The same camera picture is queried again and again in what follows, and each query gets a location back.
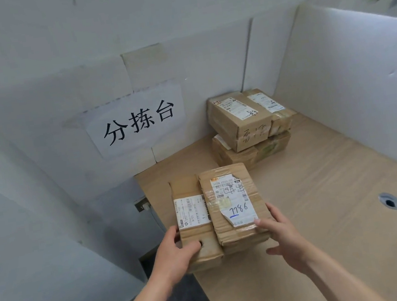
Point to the narrow finger hole cardboard box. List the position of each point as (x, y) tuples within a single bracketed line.
[(189, 186)]

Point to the small grey round table fitting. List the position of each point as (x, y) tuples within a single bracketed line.
[(390, 201)]

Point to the person's right hand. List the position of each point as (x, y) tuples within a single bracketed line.
[(293, 249)]

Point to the grey wall socket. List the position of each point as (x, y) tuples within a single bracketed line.
[(141, 205)]

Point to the person's left hand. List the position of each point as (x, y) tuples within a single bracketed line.
[(173, 262)]

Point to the box with torn label blue mark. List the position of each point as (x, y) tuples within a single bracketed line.
[(229, 238)]

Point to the white partition board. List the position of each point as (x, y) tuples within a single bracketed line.
[(350, 79)]

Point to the person's right forearm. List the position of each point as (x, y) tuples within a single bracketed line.
[(342, 283)]

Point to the box with red 2-7 tag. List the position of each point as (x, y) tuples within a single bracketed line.
[(224, 126)]

